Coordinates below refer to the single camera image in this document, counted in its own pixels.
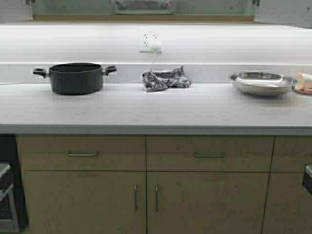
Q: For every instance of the aluminium foil tray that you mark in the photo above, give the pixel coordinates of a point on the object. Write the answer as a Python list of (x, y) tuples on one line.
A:
[(143, 7)]

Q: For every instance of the robot base left part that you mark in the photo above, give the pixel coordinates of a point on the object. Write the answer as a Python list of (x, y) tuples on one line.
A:
[(6, 178)]

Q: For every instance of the robot base right part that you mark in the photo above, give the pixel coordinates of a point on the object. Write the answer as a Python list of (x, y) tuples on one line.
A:
[(307, 179)]

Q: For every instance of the right lower cabinet door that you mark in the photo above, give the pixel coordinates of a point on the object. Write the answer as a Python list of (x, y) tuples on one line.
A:
[(206, 203)]

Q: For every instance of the cabinet door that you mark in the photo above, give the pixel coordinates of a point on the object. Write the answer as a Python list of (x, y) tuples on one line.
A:
[(288, 207), (73, 202), (206, 203)]

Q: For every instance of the black cooking pot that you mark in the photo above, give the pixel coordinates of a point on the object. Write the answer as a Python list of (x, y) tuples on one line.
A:
[(75, 78)]

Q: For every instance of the left lower cabinet door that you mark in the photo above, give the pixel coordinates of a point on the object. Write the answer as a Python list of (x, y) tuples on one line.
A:
[(73, 202)]

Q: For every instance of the far right cabinet door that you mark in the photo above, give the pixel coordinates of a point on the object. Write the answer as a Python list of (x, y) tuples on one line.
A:
[(288, 207)]

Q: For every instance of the grey patterned cloth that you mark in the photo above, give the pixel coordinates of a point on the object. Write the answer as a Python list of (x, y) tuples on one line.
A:
[(154, 81)]

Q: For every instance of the middle wooden drawer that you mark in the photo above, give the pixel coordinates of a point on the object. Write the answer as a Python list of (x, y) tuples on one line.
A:
[(177, 153)]

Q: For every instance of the wooden drawer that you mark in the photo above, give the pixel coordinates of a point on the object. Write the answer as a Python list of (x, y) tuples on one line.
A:
[(291, 154), (177, 153), (49, 152)]

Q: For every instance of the steel bowl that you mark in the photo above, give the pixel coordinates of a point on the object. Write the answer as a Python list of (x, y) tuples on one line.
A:
[(262, 83)]

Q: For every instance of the left wooden drawer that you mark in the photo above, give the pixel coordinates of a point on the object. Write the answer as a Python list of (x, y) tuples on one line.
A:
[(49, 152)]

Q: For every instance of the right wooden drawer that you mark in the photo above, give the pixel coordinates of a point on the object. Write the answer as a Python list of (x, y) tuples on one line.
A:
[(291, 154)]

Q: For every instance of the cream cylindrical cup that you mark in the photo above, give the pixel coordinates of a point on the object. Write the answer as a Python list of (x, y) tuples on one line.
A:
[(304, 81)]

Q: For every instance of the black appliance at left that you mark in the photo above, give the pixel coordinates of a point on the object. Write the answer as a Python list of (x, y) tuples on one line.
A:
[(13, 211)]

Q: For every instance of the pink plate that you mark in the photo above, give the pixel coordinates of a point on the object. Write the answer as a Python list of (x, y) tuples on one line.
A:
[(303, 90)]

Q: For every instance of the right door handle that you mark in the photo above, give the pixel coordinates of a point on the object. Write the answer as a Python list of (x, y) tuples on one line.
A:
[(156, 197)]

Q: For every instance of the door handle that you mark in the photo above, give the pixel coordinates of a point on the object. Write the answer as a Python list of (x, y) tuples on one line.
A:
[(156, 197), (135, 197)]

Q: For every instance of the left drawer handle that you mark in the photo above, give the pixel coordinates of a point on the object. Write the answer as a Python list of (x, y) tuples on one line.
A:
[(69, 153)]

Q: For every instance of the drawer handle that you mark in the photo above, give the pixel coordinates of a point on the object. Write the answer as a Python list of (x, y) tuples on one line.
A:
[(210, 155), (69, 153)]

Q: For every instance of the left door handle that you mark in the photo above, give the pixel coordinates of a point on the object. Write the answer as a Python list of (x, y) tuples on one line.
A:
[(135, 197)]

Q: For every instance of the white wall outlet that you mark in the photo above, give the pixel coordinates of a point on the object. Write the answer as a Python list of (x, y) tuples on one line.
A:
[(150, 42)]

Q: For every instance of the middle drawer handle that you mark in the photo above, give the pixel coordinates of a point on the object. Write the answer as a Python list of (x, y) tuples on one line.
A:
[(210, 155)]

